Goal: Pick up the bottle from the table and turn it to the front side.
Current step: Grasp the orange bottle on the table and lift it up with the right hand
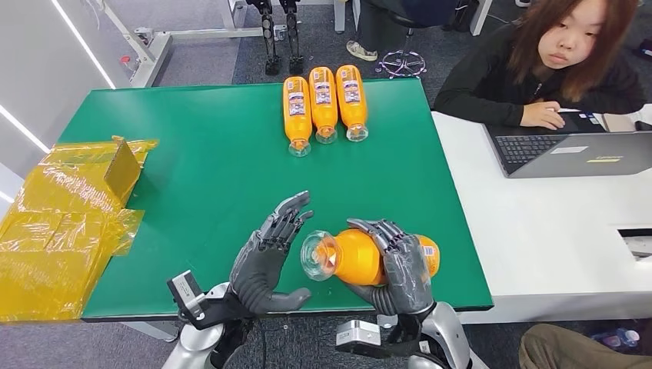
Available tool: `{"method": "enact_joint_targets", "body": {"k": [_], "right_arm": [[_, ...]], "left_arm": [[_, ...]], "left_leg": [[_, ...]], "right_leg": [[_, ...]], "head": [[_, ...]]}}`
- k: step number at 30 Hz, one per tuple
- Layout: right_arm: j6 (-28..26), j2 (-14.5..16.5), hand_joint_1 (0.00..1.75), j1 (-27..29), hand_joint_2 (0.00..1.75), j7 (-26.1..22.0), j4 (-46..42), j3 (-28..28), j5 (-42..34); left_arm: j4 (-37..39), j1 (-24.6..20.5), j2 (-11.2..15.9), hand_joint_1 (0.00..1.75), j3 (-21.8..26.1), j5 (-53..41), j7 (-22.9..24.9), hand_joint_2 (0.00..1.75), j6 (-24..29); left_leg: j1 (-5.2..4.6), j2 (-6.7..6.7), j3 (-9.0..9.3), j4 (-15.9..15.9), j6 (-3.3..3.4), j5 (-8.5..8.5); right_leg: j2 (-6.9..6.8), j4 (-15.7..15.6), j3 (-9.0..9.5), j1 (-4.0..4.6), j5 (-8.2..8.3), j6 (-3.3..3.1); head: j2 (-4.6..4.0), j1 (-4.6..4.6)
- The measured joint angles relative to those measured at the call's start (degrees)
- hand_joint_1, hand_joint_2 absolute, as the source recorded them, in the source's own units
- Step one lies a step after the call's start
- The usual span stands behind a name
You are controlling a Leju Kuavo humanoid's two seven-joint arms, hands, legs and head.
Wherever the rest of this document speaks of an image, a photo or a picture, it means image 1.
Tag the white desk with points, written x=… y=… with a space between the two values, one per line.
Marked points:
x=545 y=224

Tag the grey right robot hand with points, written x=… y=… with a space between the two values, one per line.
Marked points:
x=405 y=275

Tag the grey laptop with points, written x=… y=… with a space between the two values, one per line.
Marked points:
x=570 y=155

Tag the orange juice bottle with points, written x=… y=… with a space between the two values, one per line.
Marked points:
x=356 y=257
x=352 y=107
x=297 y=119
x=323 y=109

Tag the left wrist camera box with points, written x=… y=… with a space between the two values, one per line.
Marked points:
x=186 y=293

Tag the green table mat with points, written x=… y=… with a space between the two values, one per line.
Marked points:
x=214 y=163

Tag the black robot leg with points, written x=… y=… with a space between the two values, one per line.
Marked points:
x=293 y=35
x=269 y=35

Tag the yellow film wrapped box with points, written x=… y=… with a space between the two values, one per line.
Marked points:
x=61 y=234

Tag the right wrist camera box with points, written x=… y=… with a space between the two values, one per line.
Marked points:
x=356 y=336

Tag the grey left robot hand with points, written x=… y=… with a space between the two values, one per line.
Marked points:
x=257 y=275

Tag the clear water bottle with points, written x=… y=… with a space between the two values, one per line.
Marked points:
x=619 y=338

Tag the person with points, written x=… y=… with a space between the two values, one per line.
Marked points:
x=361 y=40
x=575 y=351

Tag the office chair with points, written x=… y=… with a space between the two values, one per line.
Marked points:
x=405 y=56

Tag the white metal frame stand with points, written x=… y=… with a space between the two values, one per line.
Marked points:
x=153 y=48

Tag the beige notebook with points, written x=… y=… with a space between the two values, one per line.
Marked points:
x=617 y=122

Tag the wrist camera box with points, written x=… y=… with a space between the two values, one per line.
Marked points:
x=186 y=293
x=356 y=336

